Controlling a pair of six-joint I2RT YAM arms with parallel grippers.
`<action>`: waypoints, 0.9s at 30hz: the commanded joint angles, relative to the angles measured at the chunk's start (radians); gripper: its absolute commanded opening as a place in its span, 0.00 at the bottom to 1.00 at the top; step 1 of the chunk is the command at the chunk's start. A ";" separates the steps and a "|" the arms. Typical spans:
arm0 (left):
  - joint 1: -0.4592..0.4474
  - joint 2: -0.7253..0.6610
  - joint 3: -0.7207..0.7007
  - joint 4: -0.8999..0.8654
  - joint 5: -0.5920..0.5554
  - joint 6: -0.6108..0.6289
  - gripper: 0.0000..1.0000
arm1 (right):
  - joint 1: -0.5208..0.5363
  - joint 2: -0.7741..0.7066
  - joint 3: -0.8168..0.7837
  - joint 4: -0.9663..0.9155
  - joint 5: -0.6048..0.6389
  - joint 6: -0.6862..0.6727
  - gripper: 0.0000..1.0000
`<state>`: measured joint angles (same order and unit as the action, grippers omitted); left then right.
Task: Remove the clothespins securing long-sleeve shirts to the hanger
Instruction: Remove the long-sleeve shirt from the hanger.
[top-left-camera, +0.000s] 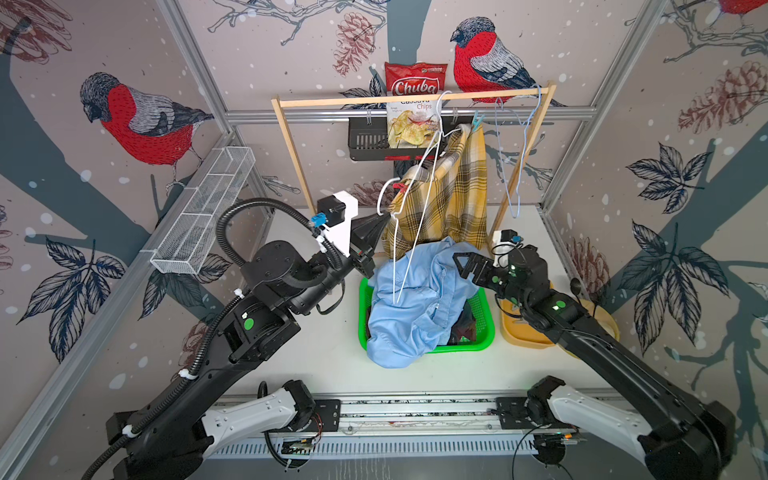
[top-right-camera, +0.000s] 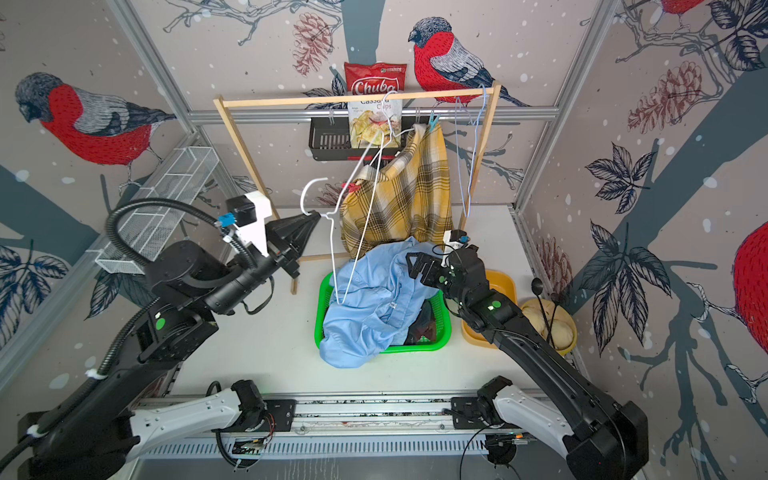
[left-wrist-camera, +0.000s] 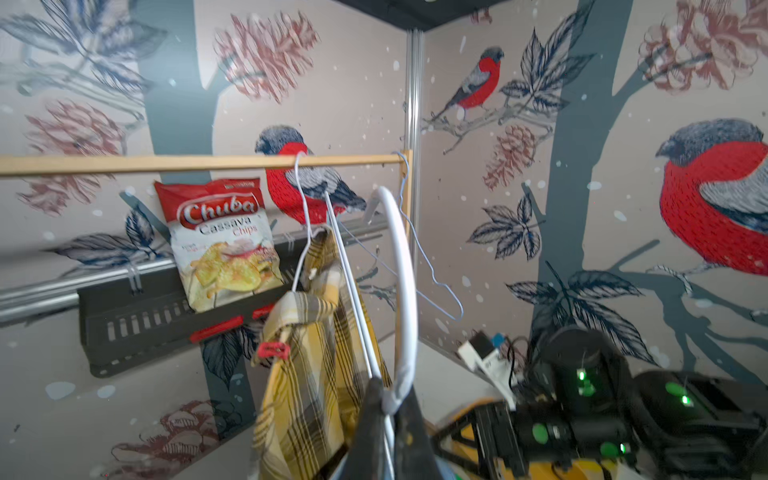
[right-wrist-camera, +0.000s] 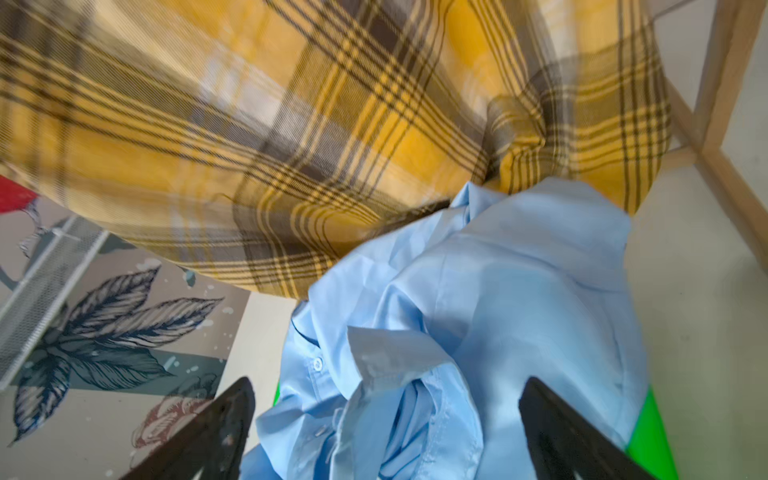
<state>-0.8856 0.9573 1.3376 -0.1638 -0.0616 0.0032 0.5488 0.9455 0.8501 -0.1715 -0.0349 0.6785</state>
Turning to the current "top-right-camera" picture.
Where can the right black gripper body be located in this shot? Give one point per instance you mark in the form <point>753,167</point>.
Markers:
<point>436,276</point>

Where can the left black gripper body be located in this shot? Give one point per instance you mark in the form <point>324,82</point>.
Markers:
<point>280,253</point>

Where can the green plastic mesh basket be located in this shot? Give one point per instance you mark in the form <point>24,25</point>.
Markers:
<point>442,317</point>

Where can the dark multicolour plaid shirt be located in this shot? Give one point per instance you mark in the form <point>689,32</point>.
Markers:
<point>424,328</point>

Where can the light blue shirt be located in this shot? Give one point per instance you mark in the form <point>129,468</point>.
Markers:
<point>382,303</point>

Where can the white hanger of blue shirt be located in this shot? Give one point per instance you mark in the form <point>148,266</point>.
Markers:
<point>343,210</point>

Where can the white blue wire hanger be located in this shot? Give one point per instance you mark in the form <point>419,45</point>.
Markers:
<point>465,166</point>

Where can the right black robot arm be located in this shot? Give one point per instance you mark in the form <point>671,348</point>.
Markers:
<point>598,437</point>

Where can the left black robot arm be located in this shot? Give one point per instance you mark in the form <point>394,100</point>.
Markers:
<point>93,433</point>

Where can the white hanger of yellow shirt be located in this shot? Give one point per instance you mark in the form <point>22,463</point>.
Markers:
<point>390,109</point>

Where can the yellow plastic tray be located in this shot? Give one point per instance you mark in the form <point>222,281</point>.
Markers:
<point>503,284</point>

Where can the yellow plaid shirt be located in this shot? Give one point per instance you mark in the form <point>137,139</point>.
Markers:
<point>413,197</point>

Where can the red clothespin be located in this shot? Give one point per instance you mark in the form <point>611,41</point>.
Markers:
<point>350,187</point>

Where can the black spoon in bowl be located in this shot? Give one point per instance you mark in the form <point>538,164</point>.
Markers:
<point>537,287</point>

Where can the yellow round bowl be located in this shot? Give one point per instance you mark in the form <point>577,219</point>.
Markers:
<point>564,329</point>

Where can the red Chuba chips bag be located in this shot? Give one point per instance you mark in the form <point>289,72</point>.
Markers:
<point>371,82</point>

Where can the teal clothespin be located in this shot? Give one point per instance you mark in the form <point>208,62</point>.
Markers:
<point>433,121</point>

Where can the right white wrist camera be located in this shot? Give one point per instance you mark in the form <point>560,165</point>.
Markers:
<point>455,239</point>

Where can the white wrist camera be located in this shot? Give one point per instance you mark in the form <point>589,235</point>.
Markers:
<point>455,239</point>
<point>245,219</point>

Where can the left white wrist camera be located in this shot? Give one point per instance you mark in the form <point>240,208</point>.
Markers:
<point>245,219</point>

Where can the black wall bracket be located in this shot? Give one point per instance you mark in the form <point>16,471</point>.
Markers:
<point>331,141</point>

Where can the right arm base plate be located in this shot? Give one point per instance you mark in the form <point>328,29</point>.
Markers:
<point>469,413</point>

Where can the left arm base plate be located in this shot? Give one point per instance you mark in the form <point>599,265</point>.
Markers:
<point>273,416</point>

